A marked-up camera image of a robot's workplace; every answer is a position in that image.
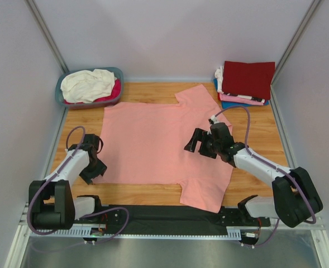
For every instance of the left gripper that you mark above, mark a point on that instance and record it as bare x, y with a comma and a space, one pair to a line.
100, 170

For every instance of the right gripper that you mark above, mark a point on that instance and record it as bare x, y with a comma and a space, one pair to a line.
198, 135

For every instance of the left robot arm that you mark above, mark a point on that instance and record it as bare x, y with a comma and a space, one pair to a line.
51, 204

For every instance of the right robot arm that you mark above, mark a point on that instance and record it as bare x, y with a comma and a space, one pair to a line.
295, 198

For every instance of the blue folded t-shirt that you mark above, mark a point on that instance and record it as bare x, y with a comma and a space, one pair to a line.
225, 104

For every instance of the pink printed folded t-shirt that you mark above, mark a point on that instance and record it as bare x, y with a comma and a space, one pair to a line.
225, 98

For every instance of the white folded t-shirt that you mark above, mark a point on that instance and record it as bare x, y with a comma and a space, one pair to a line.
219, 77

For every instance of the dark red folded t-shirt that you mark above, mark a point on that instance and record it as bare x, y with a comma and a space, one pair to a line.
251, 79

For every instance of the magenta t-shirt in basket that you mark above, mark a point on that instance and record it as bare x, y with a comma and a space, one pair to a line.
91, 93

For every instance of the cream white t-shirt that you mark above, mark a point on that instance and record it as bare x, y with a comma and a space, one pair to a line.
78, 79

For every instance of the grey laundry basket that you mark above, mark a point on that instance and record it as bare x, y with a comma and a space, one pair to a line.
59, 96

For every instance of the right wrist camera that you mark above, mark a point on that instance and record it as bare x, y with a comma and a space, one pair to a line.
213, 120

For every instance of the right aluminium frame post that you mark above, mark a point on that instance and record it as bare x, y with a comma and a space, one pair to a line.
306, 20

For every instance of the aluminium frame post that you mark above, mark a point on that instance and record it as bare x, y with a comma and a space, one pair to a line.
42, 25
306, 20

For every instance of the left aluminium frame post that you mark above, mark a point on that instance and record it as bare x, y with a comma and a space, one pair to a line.
42, 25

